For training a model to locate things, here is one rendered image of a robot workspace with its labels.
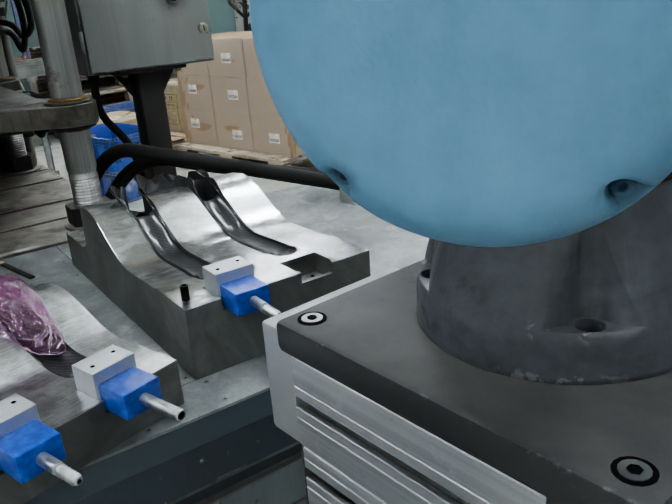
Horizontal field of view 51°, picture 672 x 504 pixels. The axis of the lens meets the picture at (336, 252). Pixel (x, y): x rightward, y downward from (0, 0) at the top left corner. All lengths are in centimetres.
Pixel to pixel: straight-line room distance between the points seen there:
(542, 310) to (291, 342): 14
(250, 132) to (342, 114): 489
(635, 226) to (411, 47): 19
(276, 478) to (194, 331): 25
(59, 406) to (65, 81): 86
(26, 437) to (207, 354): 24
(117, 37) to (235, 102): 353
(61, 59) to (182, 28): 34
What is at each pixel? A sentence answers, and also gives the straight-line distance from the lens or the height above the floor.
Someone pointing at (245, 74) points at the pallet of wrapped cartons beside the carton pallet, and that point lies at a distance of 499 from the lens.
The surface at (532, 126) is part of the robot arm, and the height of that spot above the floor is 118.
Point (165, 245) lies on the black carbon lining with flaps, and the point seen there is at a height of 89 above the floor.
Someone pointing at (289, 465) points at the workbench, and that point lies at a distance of 96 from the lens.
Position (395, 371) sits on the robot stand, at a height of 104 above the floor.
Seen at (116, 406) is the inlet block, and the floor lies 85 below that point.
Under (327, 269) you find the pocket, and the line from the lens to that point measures 90.
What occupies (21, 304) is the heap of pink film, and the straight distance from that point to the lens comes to 87.
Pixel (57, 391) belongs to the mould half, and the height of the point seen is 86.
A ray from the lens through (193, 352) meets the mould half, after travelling 82.
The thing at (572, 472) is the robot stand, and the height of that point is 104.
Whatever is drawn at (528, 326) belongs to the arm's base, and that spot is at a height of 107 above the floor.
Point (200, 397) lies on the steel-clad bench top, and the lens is 80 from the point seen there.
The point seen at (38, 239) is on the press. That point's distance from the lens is 151.
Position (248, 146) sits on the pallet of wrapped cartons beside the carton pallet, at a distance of 511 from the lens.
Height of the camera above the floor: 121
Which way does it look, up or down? 21 degrees down
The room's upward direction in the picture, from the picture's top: 4 degrees counter-clockwise
